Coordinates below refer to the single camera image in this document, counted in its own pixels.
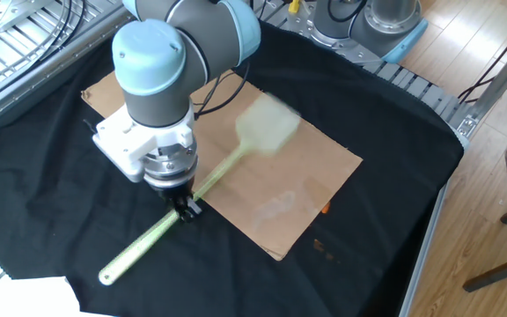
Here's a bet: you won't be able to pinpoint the black table cloth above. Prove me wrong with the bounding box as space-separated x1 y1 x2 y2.
0 8 465 317

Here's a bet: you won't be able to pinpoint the grey metal frame post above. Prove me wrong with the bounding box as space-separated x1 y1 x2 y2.
471 26 507 120

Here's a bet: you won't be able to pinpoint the white paper stack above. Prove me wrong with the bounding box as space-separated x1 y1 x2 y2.
0 276 118 317

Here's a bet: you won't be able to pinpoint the aluminium frame beam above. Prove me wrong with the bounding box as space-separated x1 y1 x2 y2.
0 0 136 137

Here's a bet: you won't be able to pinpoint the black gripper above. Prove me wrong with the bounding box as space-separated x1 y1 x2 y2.
150 173 203 224

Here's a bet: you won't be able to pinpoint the black floor cables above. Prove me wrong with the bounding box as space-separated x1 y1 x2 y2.
458 15 507 105

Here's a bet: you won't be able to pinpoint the brown cardboard sheet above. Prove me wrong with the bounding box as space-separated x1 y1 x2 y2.
80 70 364 262

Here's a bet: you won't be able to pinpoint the pale green plastic flyswatter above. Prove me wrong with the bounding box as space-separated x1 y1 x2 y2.
98 92 302 287

